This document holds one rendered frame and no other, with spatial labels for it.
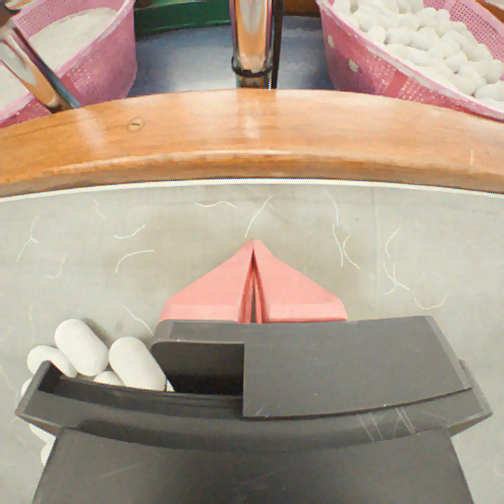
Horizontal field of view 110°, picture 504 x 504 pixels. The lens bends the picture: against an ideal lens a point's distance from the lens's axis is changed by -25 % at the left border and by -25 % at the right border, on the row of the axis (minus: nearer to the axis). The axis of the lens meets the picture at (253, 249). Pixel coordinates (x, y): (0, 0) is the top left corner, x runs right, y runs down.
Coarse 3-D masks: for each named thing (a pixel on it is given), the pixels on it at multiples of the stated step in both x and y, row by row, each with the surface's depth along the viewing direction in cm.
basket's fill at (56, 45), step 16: (80, 16) 21; (96, 16) 21; (112, 16) 21; (48, 32) 20; (64, 32) 20; (80, 32) 20; (96, 32) 19; (48, 48) 19; (64, 48) 19; (80, 48) 19; (96, 64) 19; (0, 80) 19; (16, 80) 18; (0, 96) 18; (16, 96) 18
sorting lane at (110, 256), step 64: (64, 192) 14; (128, 192) 14; (192, 192) 14; (256, 192) 14; (320, 192) 14; (384, 192) 14; (448, 192) 14; (0, 256) 14; (64, 256) 14; (128, 256) 13; (192, 256) 13; (320, 256) 13; (384, 256) 13; (448, 256) 13; (0, 320) 13; (64, 320) 13; (128, 320) 13; (448, 320) 12; (0, 384) 12; (0, 448) 11
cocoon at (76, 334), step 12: (60, 324) 11; (72, 324) 11; (84, 324) 12; (60, 336) 10; (72, 336) 11; (84, 336) 11; (96, 336) 12; (60, 348) 10; (72, 348) 10; (84, 348) 11; (96, 348) 11; (72, 360) 10; (84, 360) 10; (96, 360) 11; (108, 360) 11; (84, 372) 10; (96, 372) 11
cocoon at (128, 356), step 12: (120, 348) 11; (132, 348) 11; (144, 348) 11; (120, 360) 10; (132, 360) 10; (144, 360) 11; (120, 372) 10; (132, 372) 10; (144, 372) 10; (156, 372) 11; (132, 384) 10; (144, 384) 10; (156, 384) 10
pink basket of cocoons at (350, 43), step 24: (432, 0) 20; (456, 0) 18; (336, 24) 15; (480, 24) 18; (336, 48) 18; (360, 48) 15; (384, 48) 13; (336, 72) 21; (360, 72) 18; (384, 72) 15; (408, 72) 13; (384, 96) 18; (408, 96) 16; (432, 96) 14; (456, 96) 13
